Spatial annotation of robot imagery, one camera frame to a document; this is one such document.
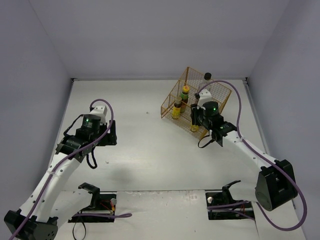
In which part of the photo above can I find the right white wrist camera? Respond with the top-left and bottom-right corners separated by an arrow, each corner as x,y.
195,88 -> 212,107

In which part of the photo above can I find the sauce bottle yellow cap back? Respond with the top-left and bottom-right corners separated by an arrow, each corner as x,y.
180,85 -> 190,113

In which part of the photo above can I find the clear bottle black cap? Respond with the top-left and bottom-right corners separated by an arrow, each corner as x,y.
198,72 -> 212,92

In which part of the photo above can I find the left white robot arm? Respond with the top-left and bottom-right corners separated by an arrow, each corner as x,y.
4,113 -> 117,240

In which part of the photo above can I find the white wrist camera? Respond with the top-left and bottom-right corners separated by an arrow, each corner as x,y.
195,88 -> 212,107
89,105 -> 108,125

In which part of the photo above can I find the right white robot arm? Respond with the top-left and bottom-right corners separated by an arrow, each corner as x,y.
190,101 -> 298,212

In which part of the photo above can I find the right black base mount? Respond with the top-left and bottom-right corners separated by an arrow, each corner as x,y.
205,191 -> 255,221

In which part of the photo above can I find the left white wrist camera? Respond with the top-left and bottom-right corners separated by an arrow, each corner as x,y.
89,105 -> 108,125

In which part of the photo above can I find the small yellow label bottle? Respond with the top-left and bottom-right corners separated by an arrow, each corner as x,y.
171,96 -> 182,119
190,124 -> 199,133

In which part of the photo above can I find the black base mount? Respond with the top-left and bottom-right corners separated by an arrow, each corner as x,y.
67,192 -> 117,223
205,191 -> 255,221

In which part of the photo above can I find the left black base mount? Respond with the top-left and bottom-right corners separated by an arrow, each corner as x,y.
67,192 -> 117,223

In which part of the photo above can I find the gold wire basket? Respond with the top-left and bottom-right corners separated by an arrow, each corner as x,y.
160,65 -> 232,140

